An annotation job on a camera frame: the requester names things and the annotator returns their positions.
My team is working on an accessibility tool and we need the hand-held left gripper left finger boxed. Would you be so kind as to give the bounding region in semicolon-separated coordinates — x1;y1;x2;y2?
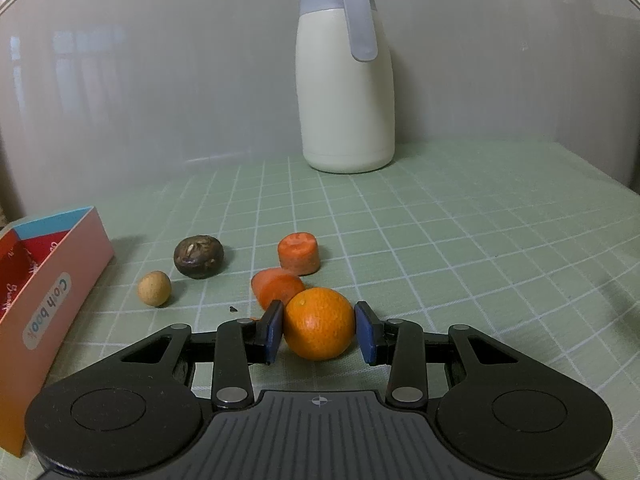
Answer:
120;300;286;409

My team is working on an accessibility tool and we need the colourful cardboard box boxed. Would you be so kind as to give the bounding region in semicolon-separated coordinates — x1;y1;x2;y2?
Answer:
0;205;115;458

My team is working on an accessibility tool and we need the white jug with grey lid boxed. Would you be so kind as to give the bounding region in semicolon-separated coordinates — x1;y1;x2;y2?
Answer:
295;0;396;174

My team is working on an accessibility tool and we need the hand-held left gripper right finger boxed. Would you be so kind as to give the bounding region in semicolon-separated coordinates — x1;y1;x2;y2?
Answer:
354;301;519;409

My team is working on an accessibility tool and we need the green checked tablecloth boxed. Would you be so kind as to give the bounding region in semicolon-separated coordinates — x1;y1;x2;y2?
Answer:
0;137;640;480

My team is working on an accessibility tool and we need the slanted orange carrot piece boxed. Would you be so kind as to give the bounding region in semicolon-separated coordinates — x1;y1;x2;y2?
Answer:
251;268;306;311

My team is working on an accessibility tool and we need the small tan longan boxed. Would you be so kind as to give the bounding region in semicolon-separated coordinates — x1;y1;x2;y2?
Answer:
138;271;172;307

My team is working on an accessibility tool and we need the orange tangerine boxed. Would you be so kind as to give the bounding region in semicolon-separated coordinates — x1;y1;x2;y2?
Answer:
283;287;357;362

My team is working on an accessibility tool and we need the dark brown water chestnut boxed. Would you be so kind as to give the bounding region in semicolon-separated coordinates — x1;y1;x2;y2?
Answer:
173;235;224;280

